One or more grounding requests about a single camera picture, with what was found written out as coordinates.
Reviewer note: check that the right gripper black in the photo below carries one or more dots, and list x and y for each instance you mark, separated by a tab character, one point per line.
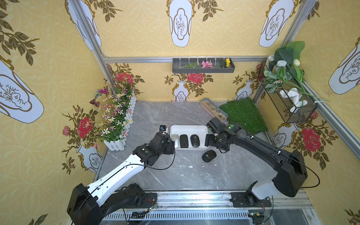
212	139

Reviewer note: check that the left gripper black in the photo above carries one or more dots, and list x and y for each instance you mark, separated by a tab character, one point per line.
168	141

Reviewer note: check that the silver white mouse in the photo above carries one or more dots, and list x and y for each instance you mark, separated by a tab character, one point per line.
176	139

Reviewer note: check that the rounded black mouse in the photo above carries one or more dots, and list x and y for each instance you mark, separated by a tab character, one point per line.
209	156

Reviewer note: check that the white storage box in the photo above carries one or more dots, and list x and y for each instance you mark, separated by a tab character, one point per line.
189	130

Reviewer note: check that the black mouse with wheel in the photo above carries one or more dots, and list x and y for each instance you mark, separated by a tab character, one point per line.
195	140

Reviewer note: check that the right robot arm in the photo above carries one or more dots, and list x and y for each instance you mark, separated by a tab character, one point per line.
290	166

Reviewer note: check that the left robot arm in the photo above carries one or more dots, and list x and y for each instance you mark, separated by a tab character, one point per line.
89	205

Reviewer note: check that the pink tray with stones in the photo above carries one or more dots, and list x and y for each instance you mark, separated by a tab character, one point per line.
213	110

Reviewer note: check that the green artificial grass mat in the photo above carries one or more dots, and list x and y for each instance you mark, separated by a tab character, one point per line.
245	113

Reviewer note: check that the white fence flower planter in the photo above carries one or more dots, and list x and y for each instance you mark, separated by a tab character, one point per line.
115	107

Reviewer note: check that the white figurine in basket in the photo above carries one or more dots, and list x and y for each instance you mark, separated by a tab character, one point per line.
295	97

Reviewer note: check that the green leafy artificial plant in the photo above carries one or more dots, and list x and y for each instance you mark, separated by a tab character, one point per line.
284	70

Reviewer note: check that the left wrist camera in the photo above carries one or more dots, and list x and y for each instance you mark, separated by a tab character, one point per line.
163	128

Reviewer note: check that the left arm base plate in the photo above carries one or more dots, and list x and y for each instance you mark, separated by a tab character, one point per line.
146	200

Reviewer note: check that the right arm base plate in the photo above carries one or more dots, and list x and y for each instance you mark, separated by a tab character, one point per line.
243	200

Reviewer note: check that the grey wall shelf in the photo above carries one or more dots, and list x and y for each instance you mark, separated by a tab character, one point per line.
207	65

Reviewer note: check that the black wire basket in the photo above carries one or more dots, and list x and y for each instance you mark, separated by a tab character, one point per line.
283	105

